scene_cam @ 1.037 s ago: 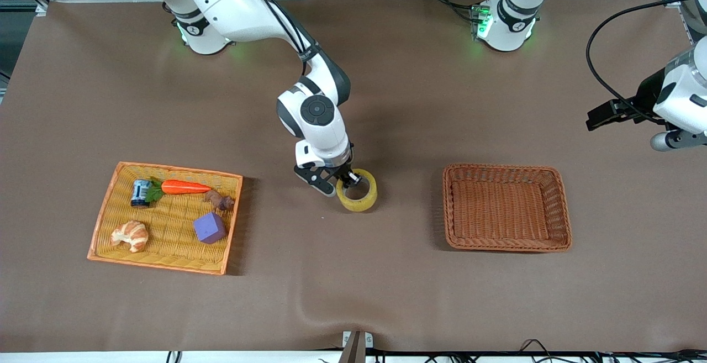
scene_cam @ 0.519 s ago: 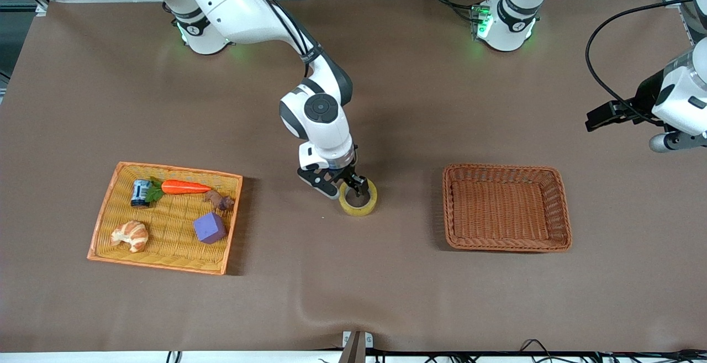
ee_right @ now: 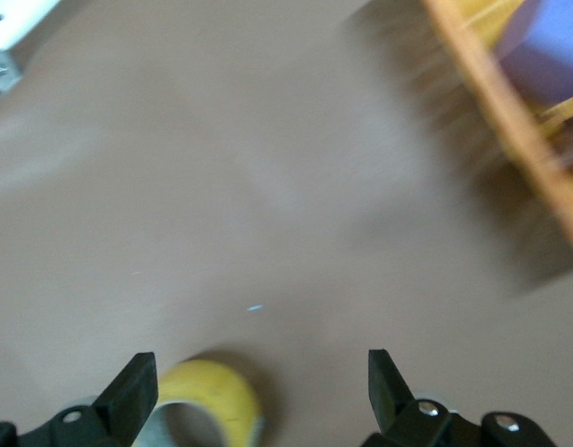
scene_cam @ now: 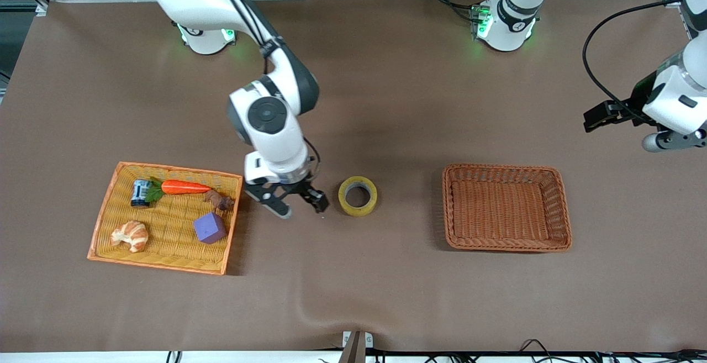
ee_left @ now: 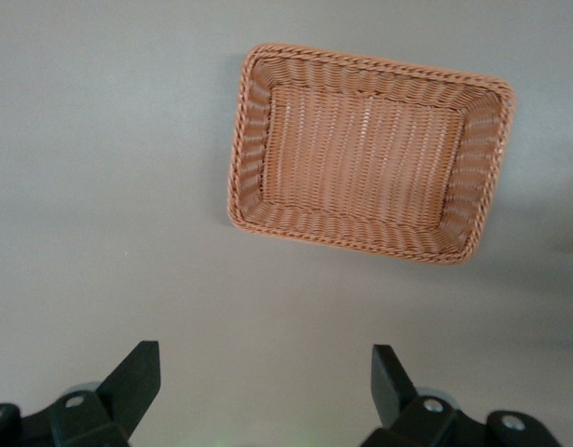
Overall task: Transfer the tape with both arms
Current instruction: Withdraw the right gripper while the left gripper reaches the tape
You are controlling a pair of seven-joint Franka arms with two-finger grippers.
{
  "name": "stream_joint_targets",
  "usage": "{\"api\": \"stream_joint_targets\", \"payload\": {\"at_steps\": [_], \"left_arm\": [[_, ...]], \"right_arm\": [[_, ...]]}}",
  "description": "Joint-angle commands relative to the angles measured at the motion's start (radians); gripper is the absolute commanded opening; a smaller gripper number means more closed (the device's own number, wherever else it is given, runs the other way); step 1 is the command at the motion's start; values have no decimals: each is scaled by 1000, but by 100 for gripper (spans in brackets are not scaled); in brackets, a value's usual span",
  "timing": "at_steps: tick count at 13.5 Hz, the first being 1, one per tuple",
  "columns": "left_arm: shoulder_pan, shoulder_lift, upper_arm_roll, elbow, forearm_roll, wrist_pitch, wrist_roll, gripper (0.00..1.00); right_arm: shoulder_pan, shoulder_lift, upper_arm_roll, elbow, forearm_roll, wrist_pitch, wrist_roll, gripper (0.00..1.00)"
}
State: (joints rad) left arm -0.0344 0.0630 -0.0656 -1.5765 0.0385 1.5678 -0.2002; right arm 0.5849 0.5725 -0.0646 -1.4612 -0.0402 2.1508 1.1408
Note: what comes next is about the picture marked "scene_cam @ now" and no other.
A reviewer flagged yellow tape roll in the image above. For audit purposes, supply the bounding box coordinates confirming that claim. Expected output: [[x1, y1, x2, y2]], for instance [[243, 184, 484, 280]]
[[338, 176, 379, 217]]

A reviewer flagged brown toy animal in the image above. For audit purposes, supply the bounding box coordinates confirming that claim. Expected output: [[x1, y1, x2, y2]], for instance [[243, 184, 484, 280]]
[[203, 190, 236, 211]]

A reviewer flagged purple cube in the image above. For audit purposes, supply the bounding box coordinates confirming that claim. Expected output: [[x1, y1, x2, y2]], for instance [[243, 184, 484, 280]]
[[193, 212, 228, 245]]

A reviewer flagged orange toy carrot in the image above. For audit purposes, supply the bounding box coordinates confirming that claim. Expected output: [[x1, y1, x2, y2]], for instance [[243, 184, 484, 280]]
[[145, 177, 213, 204]]

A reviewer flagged small blue white can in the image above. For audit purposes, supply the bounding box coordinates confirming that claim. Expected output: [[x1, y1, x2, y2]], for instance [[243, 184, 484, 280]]
[[130, 179, 152, 208]]

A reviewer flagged brown wicker basket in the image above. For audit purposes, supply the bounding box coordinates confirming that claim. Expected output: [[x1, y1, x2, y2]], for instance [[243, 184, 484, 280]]
[[441, 163, 573, 253]]

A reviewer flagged yellow wicker tray orange rim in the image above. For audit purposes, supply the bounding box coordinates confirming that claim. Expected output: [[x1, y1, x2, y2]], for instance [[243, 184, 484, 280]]
[[87, 161, 244, 276]]

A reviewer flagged toy croissant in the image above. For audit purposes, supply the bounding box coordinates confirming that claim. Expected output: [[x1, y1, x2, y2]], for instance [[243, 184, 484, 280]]
[[110, 220, 150, 254]]

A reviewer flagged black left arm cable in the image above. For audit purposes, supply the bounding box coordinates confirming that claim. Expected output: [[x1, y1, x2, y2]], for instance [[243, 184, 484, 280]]
[[582, 0, 685, 126]]

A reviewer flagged metal table bracket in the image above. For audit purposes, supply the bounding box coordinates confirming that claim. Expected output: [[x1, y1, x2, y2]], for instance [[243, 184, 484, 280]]
[[341, 330, 374, 363]]

